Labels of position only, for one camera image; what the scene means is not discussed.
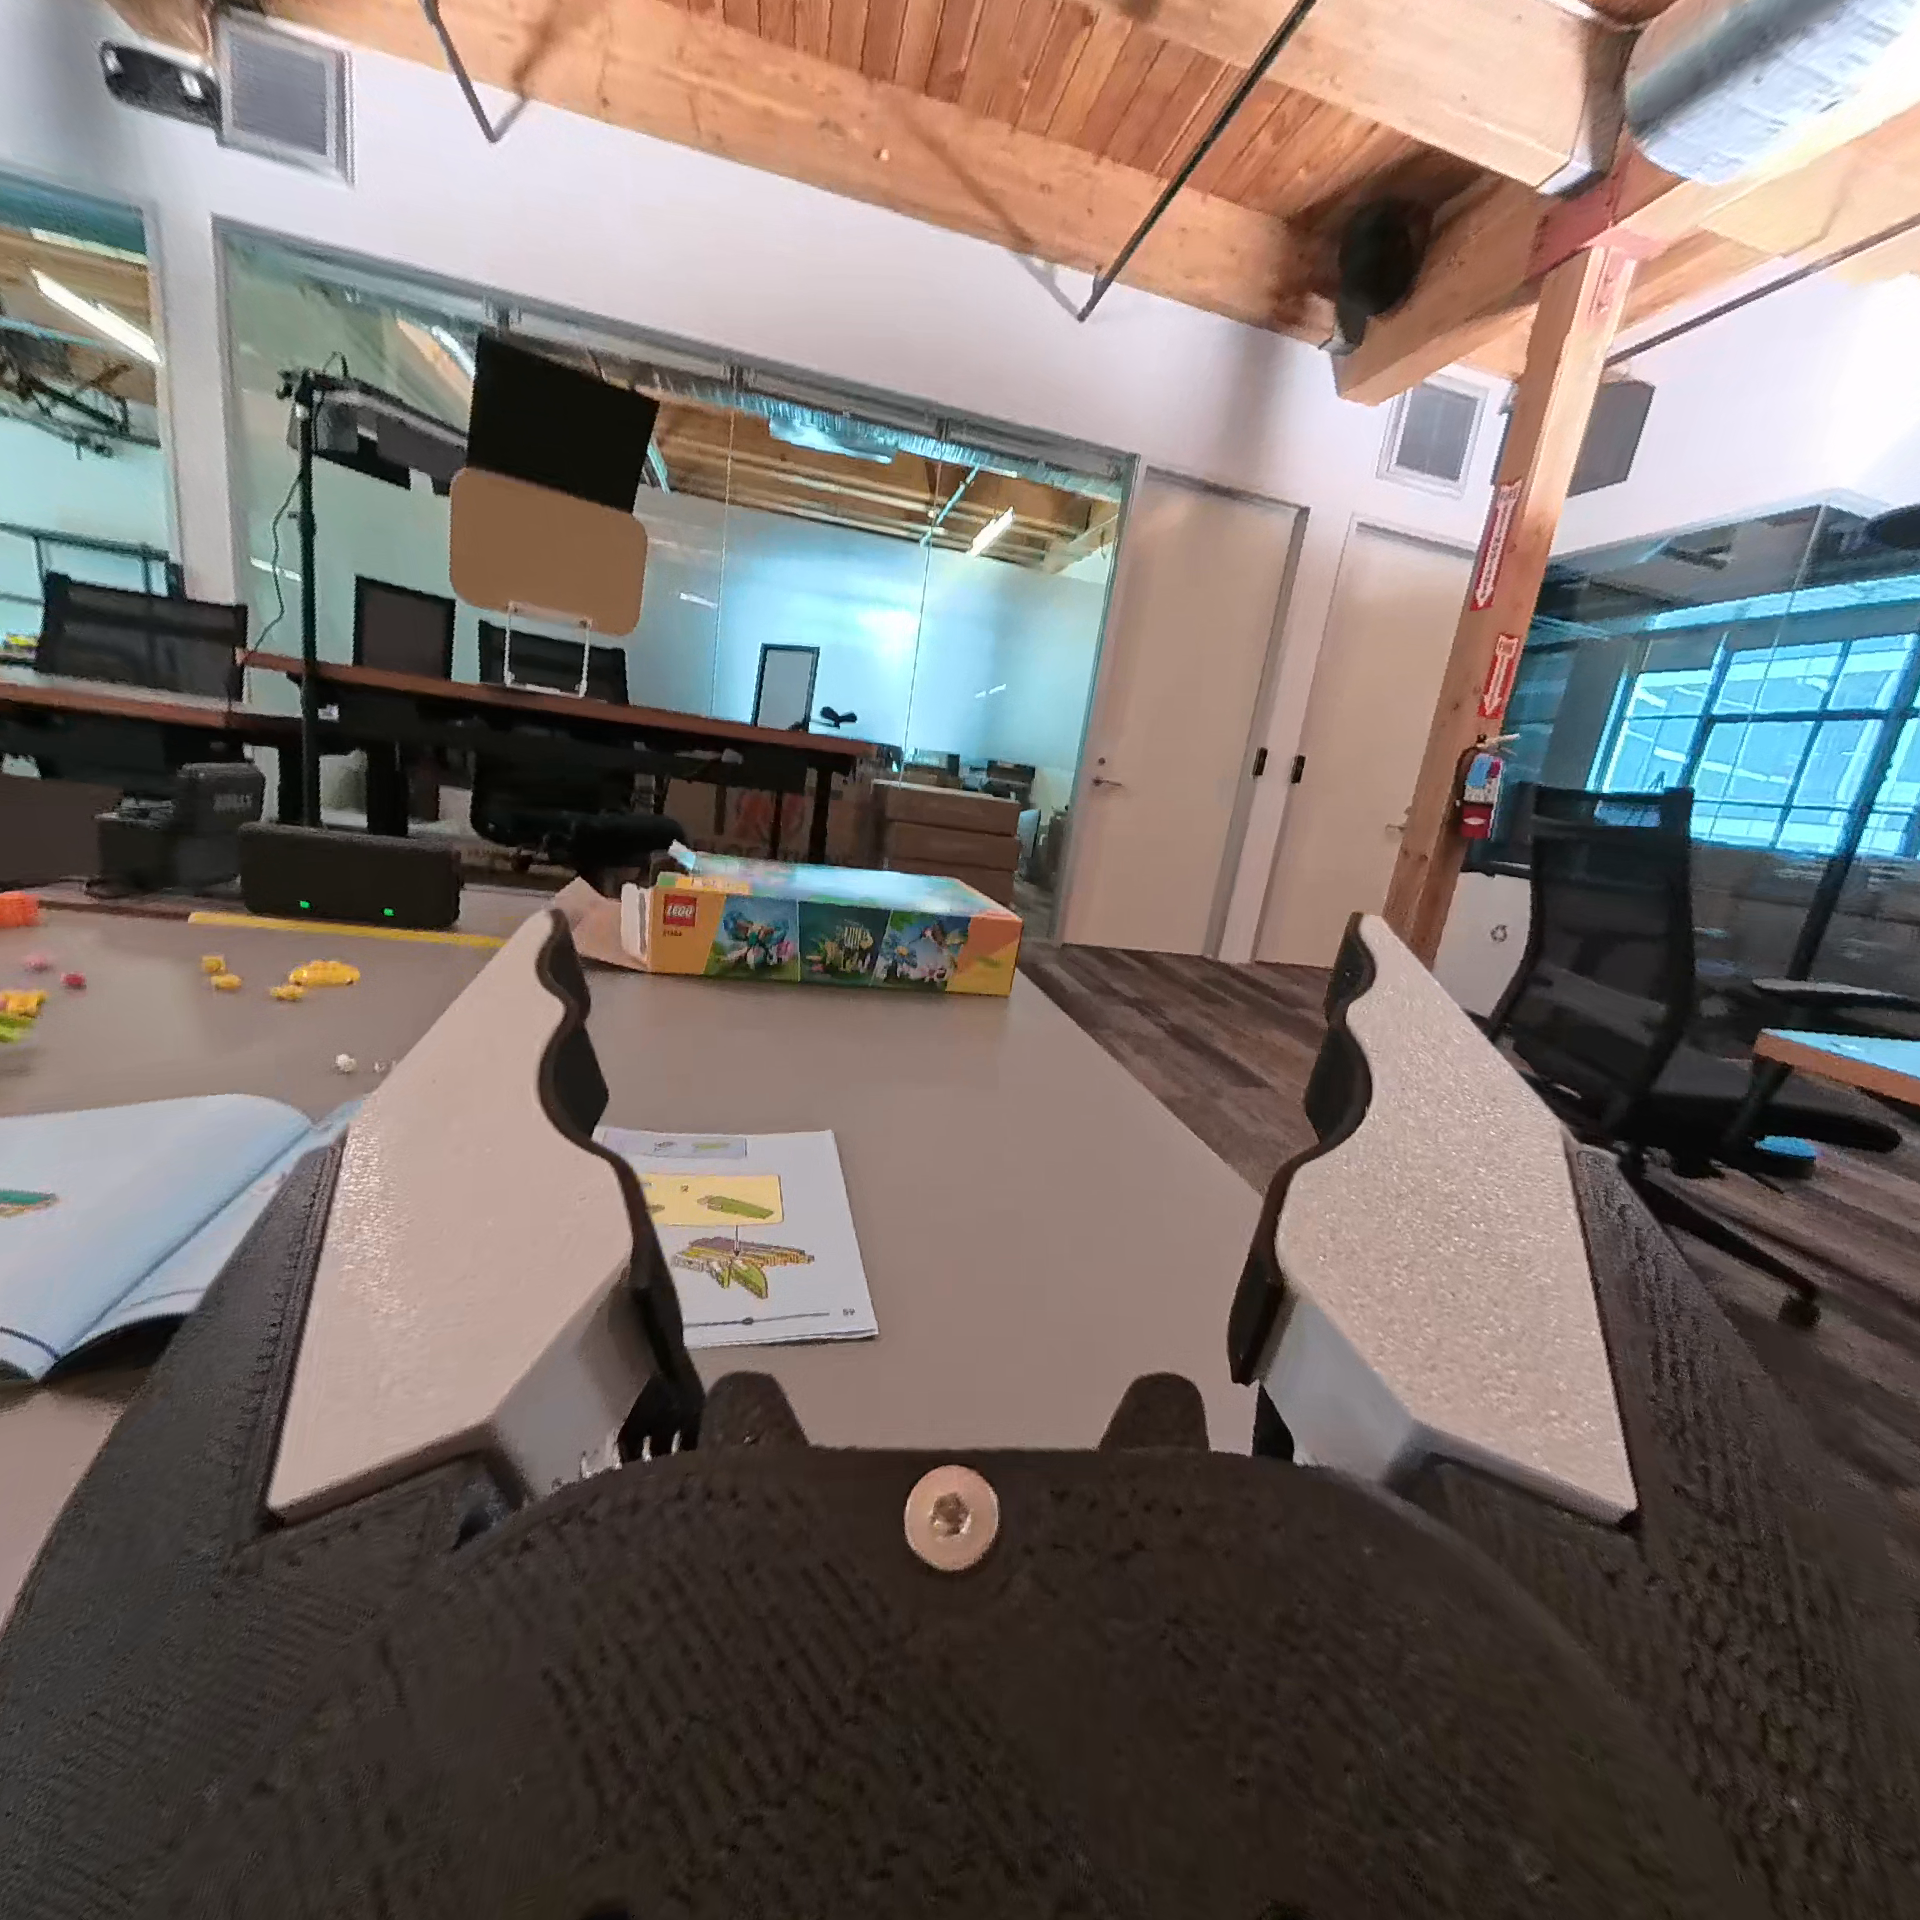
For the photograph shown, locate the black monitor behind stand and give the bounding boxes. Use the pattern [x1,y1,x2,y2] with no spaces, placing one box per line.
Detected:
[480,620,634,706]

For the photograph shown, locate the black light stand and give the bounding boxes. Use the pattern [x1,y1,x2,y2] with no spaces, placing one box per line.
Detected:
[276,369,345,831]

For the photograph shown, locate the white wire frame stand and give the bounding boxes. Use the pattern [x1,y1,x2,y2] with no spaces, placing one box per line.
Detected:
[504,600,594,695]

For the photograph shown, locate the long wooden desk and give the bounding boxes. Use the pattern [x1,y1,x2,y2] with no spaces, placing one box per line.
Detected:
[241,652,889,865]

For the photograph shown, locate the square wall vent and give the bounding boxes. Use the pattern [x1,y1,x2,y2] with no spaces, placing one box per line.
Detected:
[1381,376,1489,490]

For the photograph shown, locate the large wall vent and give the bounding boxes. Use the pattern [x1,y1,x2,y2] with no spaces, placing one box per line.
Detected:
[217,16,354,183]

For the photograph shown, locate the black power station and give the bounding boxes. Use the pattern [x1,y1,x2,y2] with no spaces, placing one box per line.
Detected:
[241,823,465,933]

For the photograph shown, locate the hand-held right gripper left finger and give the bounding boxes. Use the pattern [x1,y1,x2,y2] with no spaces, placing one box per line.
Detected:
[262,907,706,1524]

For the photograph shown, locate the grey tool box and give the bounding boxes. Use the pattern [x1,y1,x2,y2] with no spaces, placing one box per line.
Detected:
[96,761,270,895]

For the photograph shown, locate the colourful lego set box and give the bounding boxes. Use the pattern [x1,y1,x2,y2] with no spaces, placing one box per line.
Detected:
[576,848,1026,1002]

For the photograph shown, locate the open lego instruction booklet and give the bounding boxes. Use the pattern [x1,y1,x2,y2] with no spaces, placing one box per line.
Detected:
[0,1092,880,1384]

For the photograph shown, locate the silver air duct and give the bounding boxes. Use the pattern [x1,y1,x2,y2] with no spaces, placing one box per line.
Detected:
[1627,0,1920,186]

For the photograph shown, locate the black desk chair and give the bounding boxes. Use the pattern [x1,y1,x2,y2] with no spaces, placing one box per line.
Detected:
[469,736,693,890]

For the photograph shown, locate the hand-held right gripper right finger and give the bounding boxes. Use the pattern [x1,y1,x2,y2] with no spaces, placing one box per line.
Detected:
[1226,912,1641,1527]

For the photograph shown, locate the tan rounded board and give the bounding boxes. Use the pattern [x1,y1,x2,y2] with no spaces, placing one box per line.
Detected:
[450,469,650,640]

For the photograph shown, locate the black wall speaker box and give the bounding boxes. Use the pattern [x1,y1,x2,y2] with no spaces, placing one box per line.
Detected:
[1568,377,1657,496]

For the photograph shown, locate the blue top table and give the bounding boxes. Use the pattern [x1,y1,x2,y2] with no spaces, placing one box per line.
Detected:
[1752,1027,1920,1113]

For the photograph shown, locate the black mesh office chair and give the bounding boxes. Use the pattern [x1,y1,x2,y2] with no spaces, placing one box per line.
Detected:
[1476,785,1907,1329]

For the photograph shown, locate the black square panel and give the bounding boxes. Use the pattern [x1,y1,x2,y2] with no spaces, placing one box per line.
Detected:
[469,333,662,512]

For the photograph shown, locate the stack of cardboard boxes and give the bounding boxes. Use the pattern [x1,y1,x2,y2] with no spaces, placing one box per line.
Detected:
[872,779,1040,911]

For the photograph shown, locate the paned window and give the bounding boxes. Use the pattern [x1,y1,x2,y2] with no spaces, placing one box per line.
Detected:
[1590,637,1920,860]

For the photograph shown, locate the wooden support post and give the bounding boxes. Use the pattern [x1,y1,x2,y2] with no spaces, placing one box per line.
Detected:
[1381,247,1637,962]

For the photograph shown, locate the narrow black monitor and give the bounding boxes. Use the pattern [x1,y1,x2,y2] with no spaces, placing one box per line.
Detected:
[354,576,457,681]

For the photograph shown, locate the white door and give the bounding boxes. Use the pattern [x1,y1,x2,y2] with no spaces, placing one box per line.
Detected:
[1057,469,1308,952]
[1252,517,1480,969]

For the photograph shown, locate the wooden desk with monitor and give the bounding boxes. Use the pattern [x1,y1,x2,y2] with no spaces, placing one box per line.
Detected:
[0,674,309,788]

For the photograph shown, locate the wide black monitor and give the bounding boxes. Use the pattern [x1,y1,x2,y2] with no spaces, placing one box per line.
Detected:
[37,575,249,700]

